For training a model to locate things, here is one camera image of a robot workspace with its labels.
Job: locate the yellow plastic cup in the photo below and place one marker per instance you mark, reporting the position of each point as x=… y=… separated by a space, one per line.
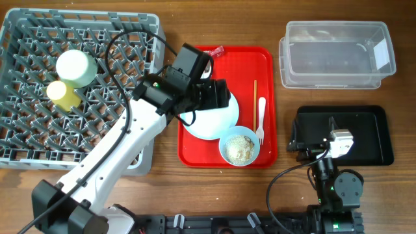
x=62 y=95

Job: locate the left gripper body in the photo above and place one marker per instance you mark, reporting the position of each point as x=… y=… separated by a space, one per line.
x=205 y=97

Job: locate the red plastic tray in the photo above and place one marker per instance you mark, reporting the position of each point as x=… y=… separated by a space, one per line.
x=244 y=68

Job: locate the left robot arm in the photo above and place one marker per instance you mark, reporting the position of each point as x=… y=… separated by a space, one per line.
x=76 y=204

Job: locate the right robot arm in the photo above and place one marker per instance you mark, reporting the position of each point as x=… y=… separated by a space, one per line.
x=338 y=191

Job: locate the black plastic tray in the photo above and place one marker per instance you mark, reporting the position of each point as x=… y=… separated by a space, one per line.
x=367 y=123

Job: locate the grey dishwasher rack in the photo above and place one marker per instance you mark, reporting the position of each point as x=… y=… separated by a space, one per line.
x=35 y=133

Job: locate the red snack wrapper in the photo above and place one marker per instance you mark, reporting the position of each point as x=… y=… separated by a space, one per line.
x=217 y=52

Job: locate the large light blue plate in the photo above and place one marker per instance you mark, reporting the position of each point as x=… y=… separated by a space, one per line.
x=212 y=124

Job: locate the white napkin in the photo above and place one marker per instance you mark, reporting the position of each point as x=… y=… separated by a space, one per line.
x=207 y=71

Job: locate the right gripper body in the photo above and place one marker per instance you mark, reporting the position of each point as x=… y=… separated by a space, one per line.
x=310 y=151

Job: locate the clear plastic bin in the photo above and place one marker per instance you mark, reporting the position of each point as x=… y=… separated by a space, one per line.
x=336 y=55

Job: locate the small blue bowl with crumbs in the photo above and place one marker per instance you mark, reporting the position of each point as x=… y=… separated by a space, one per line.
x=239 y=146

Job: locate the white plastic fork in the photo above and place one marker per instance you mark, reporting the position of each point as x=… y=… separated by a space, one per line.
x=261 y=114

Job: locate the wooden chopstick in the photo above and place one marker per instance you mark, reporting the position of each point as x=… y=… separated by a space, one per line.
x=255 y=105

